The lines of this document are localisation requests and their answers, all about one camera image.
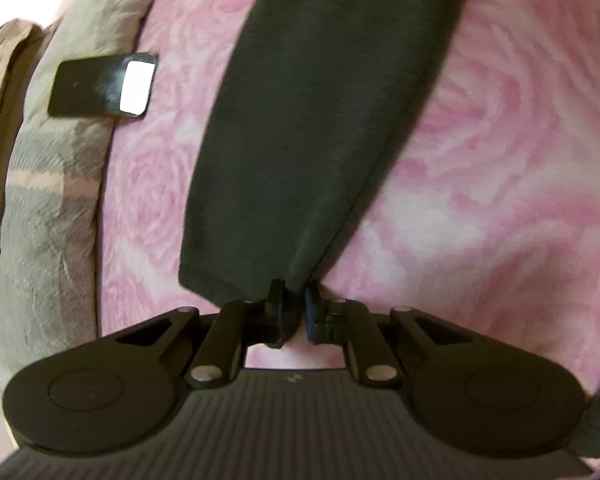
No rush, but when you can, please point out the beige pink folded quilt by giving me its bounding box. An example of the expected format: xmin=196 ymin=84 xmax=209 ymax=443
xmin=0 ymin=0 xmax=173 ymax=402

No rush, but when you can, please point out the pink rose bed sheet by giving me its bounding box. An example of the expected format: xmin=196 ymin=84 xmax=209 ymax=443
xmin=92 ymin=0 xmax=600 ymax=462

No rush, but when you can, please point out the grey plaid blanket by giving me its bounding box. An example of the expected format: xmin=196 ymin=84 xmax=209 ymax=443
xmin=0 ymin=0 xmax=172 ymax=397

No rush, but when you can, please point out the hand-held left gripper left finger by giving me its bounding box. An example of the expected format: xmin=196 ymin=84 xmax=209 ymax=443
xmin=112 ymin=279 xmax=302 ymax=391

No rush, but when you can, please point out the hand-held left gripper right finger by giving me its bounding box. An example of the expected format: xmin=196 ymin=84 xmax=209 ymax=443
xmin=304 ymin=284 xmax=486 ymax=389

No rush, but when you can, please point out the dark grey garment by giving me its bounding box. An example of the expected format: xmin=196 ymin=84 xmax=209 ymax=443
xmin=177 ymin=0 xmax=473 ymax=307

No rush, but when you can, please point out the black smartphone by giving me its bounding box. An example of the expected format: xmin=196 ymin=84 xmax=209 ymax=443
xmin=47 ymin=51 xmax=160 ymax=121

